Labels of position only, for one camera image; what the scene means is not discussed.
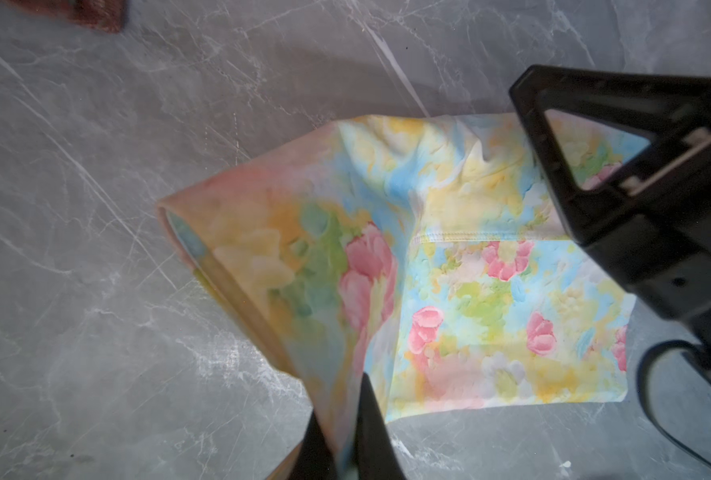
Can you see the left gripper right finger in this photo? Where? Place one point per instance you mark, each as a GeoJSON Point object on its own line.
{"type": "Point", "coordinates": [374, 455]}

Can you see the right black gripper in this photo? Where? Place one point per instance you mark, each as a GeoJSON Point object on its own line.
{"type": "Point", "coordinates": [649, 223]}

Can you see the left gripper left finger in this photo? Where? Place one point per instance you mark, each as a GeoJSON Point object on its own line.
{"type": "Point", "coordinates": [314, 461]}

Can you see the floral pastel skirt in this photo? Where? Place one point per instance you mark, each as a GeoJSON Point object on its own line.
{"type": "Point", "coordinates": [421, 254]}

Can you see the red plaid skirt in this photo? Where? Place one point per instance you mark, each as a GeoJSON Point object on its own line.
{"type": "Point", "coordinates": [103, 15]}

